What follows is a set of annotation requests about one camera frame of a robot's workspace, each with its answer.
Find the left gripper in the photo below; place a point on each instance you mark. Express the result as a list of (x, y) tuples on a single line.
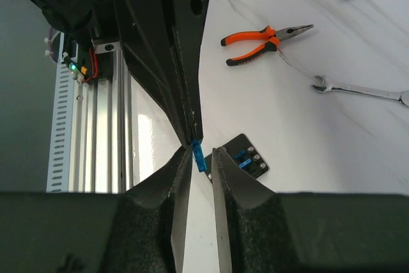
[(144, 40)]

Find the blue fuse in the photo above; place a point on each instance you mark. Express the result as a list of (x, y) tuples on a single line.
[(245, 163), (198, 155), (241, 154)]

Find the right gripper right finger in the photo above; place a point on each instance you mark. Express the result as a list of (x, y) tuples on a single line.
[(259, 230)]

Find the silver wrench centre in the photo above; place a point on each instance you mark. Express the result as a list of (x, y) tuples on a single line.
[(325, 84)]

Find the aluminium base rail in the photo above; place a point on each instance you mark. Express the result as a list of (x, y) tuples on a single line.
[(91, 134)]

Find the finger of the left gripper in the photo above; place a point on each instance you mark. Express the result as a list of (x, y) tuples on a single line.
[(185, 25)]

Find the orange handled pliers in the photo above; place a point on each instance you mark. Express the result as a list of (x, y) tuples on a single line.
[(271, 39)]

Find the black fuse box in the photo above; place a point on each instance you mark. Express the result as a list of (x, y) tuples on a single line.
[(226, 157)]

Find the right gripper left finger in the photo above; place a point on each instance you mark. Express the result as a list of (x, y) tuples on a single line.
[(140, 230)]

